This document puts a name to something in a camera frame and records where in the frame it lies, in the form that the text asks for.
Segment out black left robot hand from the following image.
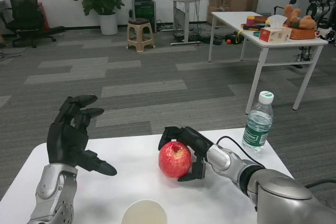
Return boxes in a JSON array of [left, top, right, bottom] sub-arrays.
[[46, 94, 118, 176]]

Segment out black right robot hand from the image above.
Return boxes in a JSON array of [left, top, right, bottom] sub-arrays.
[[157, 126, 215, 182]]

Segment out red apple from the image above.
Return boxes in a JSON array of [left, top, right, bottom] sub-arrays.
[[158, 141, 192, 179]]

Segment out clear plastic water bottle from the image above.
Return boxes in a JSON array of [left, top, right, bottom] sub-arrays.
[[241, 90, 275, 153]]

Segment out white paper cup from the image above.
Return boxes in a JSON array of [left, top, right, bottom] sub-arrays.
[[121, 199, 168, 224]]

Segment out beige plastic stool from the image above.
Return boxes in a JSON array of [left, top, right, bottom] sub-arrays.
[[126, 17, 156, 53]]

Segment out red panel behind chair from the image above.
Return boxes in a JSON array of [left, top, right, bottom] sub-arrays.
[[38, 2, 50, 31]]

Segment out black yellow hand tool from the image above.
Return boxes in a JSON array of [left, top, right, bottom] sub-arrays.
[[241, 23, 263, 31]]

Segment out white table with white legs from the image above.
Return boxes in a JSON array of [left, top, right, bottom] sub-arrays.
[[208, 11, 329, 114]]

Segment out red white tissue box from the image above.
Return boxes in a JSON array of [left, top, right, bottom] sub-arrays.
[[259, 15, 292, 43]]

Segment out red brown tray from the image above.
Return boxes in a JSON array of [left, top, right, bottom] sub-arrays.
[[253, 16, 271, 25]]

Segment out black computer tower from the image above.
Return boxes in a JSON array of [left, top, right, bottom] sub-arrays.
[[133, 0, 158, 33]]

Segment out white standing desk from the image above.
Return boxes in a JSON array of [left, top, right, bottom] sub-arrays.
[[160, 0, 207, 46]]

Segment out black mesh office chair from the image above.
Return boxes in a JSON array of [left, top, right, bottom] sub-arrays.
[[0, 0, 66, 48]]

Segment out brown cardboard boxes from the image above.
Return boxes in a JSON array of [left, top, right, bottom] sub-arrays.
[[206, 0, 261, 24]]

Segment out orange woven basket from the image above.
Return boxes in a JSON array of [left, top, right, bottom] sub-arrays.
[[288, 26, 316, 40]]

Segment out brown teddy bear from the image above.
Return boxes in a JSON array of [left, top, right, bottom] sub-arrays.
[[284, 4, 317, 30]]

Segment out black tool with yellow strap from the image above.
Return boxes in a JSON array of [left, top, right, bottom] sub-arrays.
[[225, 31, 244, 44]]

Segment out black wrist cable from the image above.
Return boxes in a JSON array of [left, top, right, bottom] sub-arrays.
[[215, 136, 336, 188]]

